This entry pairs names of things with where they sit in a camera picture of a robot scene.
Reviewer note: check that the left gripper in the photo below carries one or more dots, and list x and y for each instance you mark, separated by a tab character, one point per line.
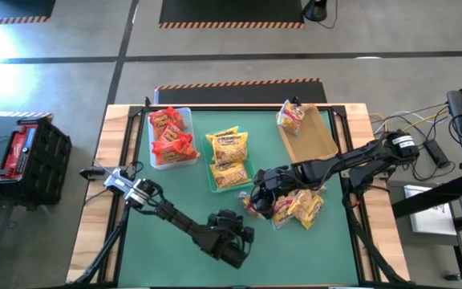
231	238

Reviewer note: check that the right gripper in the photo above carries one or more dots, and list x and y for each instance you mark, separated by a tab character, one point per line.
297	178

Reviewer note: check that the teal plastic bin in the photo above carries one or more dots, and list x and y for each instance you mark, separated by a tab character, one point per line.
207	154

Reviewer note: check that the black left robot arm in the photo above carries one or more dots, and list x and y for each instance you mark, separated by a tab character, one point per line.
175	216

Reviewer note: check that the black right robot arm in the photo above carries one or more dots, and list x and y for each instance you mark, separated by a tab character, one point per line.
355	158

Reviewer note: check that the clear plastic bin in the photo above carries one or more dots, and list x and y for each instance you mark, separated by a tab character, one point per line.
189	124

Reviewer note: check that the black power brick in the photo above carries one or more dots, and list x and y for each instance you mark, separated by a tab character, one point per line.
437	153

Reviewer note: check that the black stand base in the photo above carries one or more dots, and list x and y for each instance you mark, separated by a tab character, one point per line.
315	10

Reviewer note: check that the small black floor object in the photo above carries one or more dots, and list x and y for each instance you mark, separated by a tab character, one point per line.
452	277

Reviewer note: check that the black and red toolbox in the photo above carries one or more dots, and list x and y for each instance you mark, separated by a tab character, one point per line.
50	160

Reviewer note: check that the red tool case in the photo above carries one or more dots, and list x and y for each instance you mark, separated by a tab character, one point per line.
14	152

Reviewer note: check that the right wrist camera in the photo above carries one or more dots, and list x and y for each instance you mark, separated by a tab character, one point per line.
275	176

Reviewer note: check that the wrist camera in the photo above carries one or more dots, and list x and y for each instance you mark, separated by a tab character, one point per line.
275	176
225	220

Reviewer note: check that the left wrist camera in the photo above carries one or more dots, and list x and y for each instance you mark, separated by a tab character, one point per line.
225	220

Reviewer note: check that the black metal rig frame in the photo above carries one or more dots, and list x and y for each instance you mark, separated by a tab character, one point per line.
337	110

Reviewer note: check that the black clamp mount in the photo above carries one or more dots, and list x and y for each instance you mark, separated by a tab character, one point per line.
92	173

